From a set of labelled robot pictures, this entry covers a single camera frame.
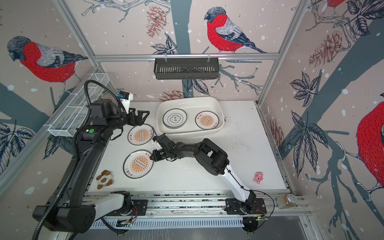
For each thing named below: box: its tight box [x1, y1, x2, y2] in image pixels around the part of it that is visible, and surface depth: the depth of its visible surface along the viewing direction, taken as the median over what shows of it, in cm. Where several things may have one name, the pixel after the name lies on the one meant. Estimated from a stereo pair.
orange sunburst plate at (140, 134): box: [127, 123, 154, 146], surface depth 103 cm
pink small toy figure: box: [252, 171, 264, 185], surface depth 84 cm
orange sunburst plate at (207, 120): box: [195, 110, 220, 130], surface depth 112 cm
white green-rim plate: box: [162, 108, 188, 129], surface depth 110 cm
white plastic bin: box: [156, 96, 225, 140], surface depth 112 cm
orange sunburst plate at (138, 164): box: [123, 149, 154, 179], surface depth 90 cm
